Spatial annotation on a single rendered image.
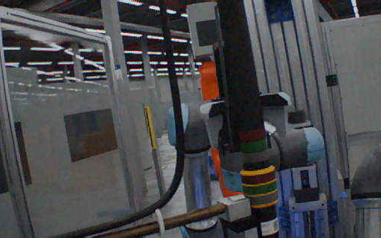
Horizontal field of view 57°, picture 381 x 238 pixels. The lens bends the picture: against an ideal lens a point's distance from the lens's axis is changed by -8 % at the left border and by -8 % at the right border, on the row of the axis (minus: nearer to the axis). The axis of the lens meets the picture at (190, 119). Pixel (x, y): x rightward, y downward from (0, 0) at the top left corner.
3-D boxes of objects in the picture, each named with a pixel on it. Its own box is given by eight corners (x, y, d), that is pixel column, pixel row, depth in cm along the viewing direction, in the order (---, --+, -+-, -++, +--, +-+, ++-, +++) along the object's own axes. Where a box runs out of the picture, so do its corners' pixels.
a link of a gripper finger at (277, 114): (313, 138, 44) (273, 135, 53) (306, 89, 44) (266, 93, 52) (292, 142, 43) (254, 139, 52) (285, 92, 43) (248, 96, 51)
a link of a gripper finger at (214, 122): (216, 156, 43) (238, 142, 52) (208, 105, 43) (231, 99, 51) (191, 158, 45) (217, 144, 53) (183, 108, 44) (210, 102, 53)
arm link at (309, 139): (245, 126, 122) (328, 174, 75) (213, 132, 120) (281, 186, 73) (242, 91, 119) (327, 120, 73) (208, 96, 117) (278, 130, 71)
